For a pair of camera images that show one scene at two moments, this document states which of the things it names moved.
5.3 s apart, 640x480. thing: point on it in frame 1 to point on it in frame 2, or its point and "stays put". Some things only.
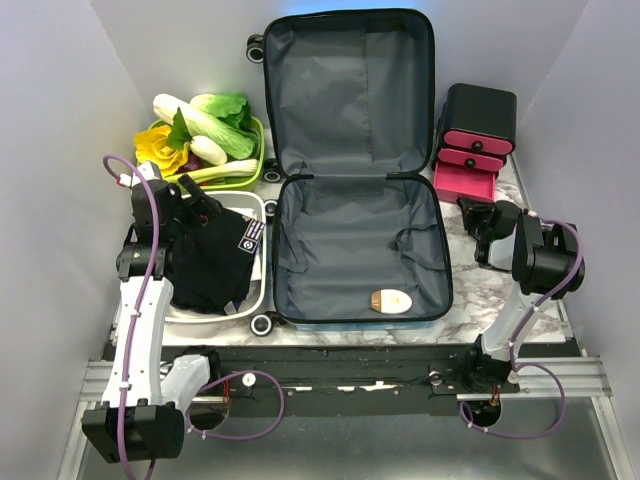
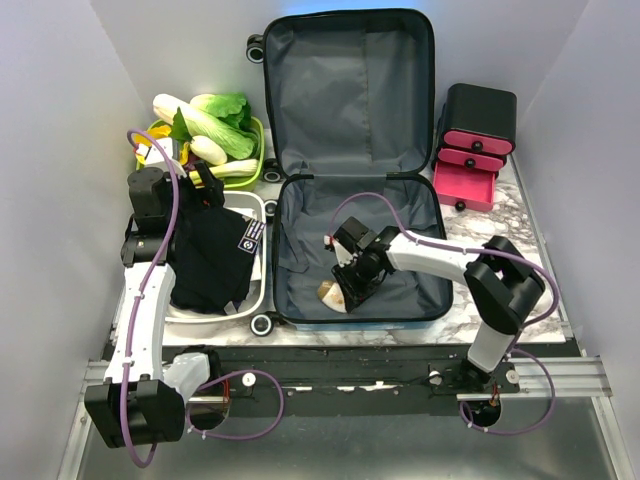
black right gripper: x=472 y=210 to x=354 y=294
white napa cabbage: x=200 y=123 stays put
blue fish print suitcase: x=361 y=229 stays put
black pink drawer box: x=477 y=132 stays put
